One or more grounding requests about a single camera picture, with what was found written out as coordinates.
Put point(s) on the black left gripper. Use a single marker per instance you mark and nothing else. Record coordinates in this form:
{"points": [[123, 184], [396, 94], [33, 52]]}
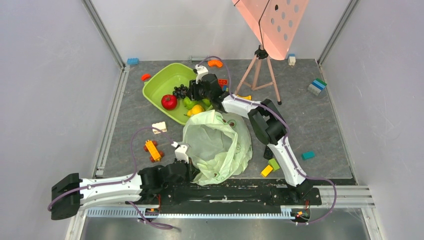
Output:
{"points": [[192, 171]]}

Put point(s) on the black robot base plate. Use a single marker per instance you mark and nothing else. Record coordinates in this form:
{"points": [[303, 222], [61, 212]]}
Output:
{"points": [[233, 196]]}

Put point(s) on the grey metal handle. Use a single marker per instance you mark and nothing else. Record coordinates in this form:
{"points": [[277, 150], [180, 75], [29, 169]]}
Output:
{"points": [[197, 59]]}

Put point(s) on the red round block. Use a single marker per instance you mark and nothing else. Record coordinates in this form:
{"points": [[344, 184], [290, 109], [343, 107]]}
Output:
{"points": [[145, 77]]}

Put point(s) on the pink perforated board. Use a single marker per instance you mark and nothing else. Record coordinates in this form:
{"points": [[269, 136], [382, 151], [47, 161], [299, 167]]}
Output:
{"points": [[274, 22]]}

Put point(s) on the dark fake grape bunch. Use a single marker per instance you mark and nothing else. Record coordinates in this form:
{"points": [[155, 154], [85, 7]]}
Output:
{"points": [[180, 92]]}

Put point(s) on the green plastic basin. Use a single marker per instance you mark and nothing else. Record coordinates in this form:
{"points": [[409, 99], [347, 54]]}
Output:
{"points": [[163, 83]]}

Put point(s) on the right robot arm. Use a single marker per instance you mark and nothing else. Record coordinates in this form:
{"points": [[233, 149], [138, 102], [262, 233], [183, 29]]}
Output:
{"points": [[267, 123]]}

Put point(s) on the green fake cabbage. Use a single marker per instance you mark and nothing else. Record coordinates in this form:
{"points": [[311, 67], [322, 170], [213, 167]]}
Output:
{"points": [[188, 103]]}

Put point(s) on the teal small block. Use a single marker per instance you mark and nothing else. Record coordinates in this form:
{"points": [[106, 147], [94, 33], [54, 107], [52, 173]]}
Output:
{"points": [[308, 155]]}

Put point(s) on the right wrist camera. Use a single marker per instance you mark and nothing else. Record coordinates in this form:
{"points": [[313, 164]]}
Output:
{"points": [[200, 71]]}

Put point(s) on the orange arch block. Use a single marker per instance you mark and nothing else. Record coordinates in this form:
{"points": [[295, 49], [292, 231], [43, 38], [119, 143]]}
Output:
{"points": [[215, 63]]}

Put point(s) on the red toy brick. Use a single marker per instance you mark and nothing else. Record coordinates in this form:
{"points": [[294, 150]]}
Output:
{"points": [[222, 82]]}

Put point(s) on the stacked grey blue green bricks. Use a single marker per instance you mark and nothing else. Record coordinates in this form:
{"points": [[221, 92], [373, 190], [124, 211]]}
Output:
{"points": [[316, 86]]}

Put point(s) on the yellow wooden block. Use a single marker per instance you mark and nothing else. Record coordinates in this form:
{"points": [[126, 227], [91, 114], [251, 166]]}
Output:
{"points": [[266, 171]]}

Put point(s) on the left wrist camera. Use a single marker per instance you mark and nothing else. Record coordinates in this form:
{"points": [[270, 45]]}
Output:
{"points": [[180, 151]]}

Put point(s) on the white toy brick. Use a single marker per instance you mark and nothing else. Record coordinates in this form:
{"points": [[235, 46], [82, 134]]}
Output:
{"points": [[159, 127]]}

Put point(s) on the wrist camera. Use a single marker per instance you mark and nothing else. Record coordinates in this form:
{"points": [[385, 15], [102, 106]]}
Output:
{"points": [[180, 151], [200, 71]]}

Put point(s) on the yellow arch block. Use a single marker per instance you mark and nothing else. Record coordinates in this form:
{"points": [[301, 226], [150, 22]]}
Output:
{"points": [[249, 97]]}

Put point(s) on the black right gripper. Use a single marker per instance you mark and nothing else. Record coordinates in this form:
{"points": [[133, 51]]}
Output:
{"points": [[195, 88]]}

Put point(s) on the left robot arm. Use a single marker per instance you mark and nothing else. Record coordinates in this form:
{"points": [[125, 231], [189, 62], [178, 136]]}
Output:
{"points": [[73, 194]]}

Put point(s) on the orange small toy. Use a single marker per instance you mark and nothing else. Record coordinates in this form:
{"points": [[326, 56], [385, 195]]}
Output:
{"points": [[156, 155]]}

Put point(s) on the white blue small block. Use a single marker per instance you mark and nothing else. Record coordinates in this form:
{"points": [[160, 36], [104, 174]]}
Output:
{"points": [[291, 59]]}

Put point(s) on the red fake tomato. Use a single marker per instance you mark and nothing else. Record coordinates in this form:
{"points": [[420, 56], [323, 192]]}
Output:
{"points": [[169, 102]]}

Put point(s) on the pale green plastic bag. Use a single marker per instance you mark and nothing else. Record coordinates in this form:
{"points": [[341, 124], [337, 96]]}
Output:
{"points": [[220, 146]]}

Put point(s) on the light green wooden block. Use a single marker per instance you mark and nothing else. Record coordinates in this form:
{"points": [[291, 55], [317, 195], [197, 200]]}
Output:
{"points": [[273, 163]]}

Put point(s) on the blue toy brick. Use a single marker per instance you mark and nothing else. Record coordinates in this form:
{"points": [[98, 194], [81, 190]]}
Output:
{"points": [[133, 61]]}

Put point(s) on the green fake apple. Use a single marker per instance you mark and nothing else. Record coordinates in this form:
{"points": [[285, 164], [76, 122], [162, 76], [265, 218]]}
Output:
{"points": [[206, 102]]}

